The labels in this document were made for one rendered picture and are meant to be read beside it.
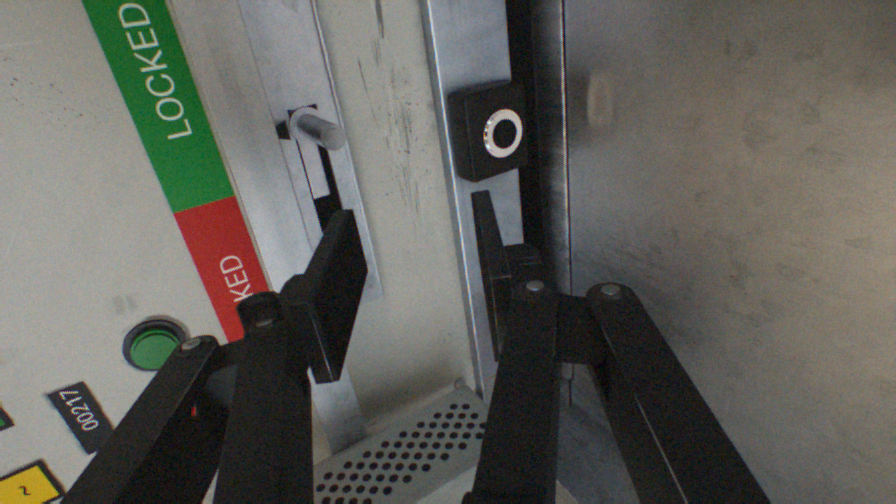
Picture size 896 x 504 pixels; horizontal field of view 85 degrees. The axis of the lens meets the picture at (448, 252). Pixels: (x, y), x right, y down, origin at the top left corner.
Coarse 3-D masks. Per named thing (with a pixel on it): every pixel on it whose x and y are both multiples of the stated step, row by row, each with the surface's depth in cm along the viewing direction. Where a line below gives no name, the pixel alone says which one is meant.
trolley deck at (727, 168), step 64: (576, 0) 30; (640, 0) 27; (704, 0) 24; (768, 0) 21; (832, 0) 19; (576, 64) 32; (640, 64) 28; (704, 64) 25; (768, 64) 22; (832, 64) 20; (576, 128) 34; (640, 128) 30; (704, 128) 26; (768, 128) 23; (832, 128) 21; (576, 192) 37; (640, 192) 31; (704, 192) 27; (768, 192) 24; (832, 192) 22; (576, 256) 39; (640, 256) 33; (704, 256) 29; (768, 256) 25; (832, 256) 23; (704, 320) 30; (768, 320) 27; (832, 320) 24; (704, 384) 32; (768, 384) 28; (832, 384) 25; (768, 448) 30; (832, 448) 26
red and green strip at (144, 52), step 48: (96, 0) 23; (144, 0) 24; (144, 48) 25; (144, 96) 26; (192, 96) 27; (144, 144) 26; (192, 144) 27; (192, 192) 28; (192, 240) 29; (240, 240) 31; (240, 288) 32; (240, 336) 33
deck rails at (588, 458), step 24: (576, 384) 45; (576, 408) 46; (600, 408) 43; (576, 432) 44; (600, 432) 44; (576, 456) 42; (600, 456) 42; (576, 480) 40; (600, 480) 40; (624, 480) 40
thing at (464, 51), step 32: (448, 0) 31; (480, 0) 32; (448, 32) 32; (480, 32) 33; (448, 64) 32; (480, 64) 34; (448, 128) 34; (448, 160) 35; (448, 192) 37; (512, 192) 39; (512, 224) 40; (480, 288) 41; (480, 320) 42; (480, 352) 43; (480, 384) 45
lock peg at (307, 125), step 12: (300, 108) 29; (312, 108) 30; (300, 120) 29; (312, 120) 28; (324, 120) 27; (288, 132) 30; (300, 132) 29; (312, 132) 27; (324, 132) 26; (336, 132) 26; (324, 144) 26; (336, 144) 26
